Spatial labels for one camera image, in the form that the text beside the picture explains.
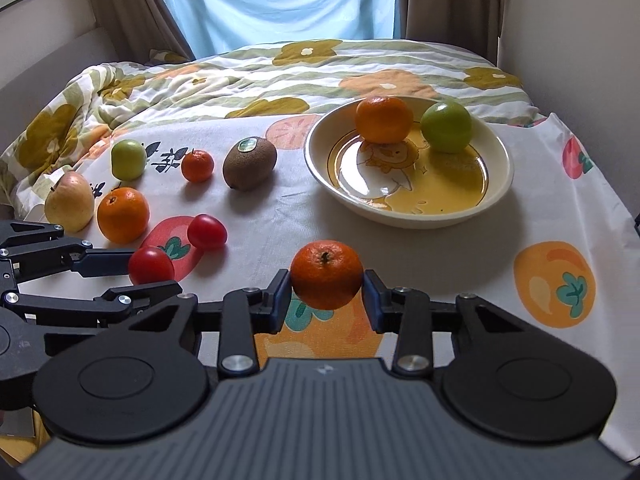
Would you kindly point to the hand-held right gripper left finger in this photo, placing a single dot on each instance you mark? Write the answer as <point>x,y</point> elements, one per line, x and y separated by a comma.
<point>281,305</point>

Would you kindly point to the tangerine with dark stem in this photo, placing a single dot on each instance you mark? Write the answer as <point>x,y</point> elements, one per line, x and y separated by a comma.
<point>326,274</point>

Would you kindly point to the medium orange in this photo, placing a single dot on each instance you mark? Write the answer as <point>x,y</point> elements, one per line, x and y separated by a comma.
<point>123,214</point>

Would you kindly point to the blue sheer curtain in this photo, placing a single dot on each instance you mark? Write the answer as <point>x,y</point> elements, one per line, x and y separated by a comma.
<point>280,0</point>

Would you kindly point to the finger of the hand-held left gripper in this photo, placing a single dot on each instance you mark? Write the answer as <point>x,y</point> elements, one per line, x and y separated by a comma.
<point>145,292</point>
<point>105,264</point>

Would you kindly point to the floral striped duvet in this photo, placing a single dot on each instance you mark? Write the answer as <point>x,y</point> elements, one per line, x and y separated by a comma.
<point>210,85</point>

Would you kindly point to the large orange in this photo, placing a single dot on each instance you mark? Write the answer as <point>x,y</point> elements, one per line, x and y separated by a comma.
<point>384,119</point>

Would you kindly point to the large green apple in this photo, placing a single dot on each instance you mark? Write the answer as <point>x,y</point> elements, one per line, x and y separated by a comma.
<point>446,126</point>

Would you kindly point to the small green apple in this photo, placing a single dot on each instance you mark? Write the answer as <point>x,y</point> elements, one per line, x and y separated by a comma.
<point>128,159</point>

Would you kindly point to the brown curtain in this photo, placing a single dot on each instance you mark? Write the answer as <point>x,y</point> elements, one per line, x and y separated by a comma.
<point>135,5</point>
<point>450,0</point>

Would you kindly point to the red tomato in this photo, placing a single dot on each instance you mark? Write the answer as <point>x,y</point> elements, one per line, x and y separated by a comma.
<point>151,265</point>
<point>207,232</point>

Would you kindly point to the small tangerine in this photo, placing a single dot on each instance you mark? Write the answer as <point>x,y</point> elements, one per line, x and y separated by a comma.
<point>197,165</point>

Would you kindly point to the white fruit-print tablecloth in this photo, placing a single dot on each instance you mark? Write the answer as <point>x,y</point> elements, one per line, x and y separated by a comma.
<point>450,270</point>

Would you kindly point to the grey upholstered furniture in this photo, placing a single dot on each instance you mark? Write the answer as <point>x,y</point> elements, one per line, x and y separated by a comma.
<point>50,60</point>

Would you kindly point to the brown kiwi with sticker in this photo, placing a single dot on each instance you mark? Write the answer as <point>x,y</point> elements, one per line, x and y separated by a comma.
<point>249,163</point>

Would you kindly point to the cream and yellow bowl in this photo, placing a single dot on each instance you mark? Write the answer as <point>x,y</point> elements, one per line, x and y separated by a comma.
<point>409,180</point>

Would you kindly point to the yellow pear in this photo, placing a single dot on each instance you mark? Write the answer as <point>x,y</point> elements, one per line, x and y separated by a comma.
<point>69,202</point>

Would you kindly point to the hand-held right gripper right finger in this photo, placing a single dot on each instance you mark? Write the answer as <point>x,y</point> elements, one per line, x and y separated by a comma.
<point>373,305</point>

